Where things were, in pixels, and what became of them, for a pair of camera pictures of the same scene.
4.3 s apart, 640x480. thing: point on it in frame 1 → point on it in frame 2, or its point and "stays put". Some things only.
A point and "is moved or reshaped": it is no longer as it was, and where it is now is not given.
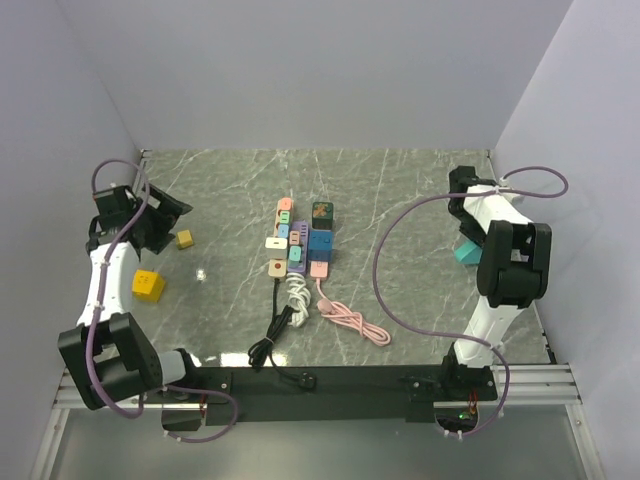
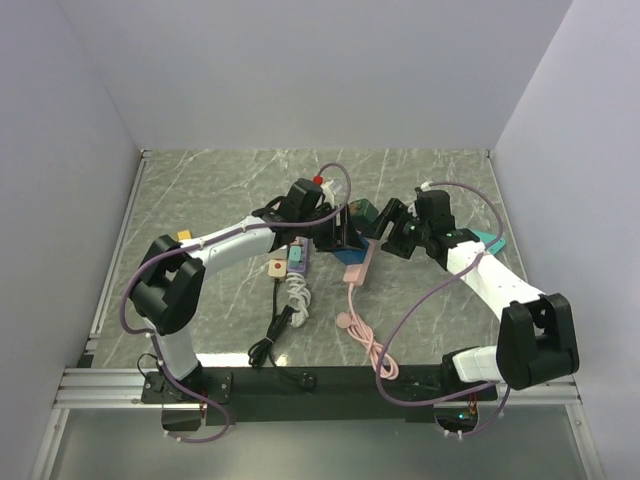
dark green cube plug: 322,215 is moved or reshaped
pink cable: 343,314 → 383,361
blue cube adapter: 320,245 is moved or reshaped
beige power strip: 277,268 stays put
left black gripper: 167,215 → 339,237
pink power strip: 319,269 → 357,273
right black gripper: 476,237 → 397,212
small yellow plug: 184,239 stays put
